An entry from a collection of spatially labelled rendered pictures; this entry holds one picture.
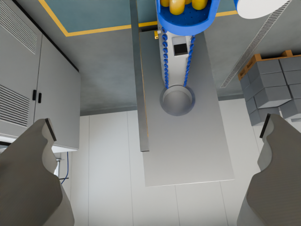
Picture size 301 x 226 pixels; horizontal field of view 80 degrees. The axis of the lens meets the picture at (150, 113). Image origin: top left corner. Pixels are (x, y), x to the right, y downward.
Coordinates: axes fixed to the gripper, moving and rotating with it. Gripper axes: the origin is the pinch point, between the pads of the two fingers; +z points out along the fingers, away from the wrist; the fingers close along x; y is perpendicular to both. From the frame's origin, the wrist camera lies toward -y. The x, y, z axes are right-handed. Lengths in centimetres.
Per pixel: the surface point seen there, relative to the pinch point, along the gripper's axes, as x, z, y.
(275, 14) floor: 158, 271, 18
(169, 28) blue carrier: 6, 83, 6
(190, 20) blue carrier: 16, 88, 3
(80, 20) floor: -95, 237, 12
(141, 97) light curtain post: -13, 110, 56
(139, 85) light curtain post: -15, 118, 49
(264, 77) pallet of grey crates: 186, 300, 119
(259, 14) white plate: 58, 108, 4
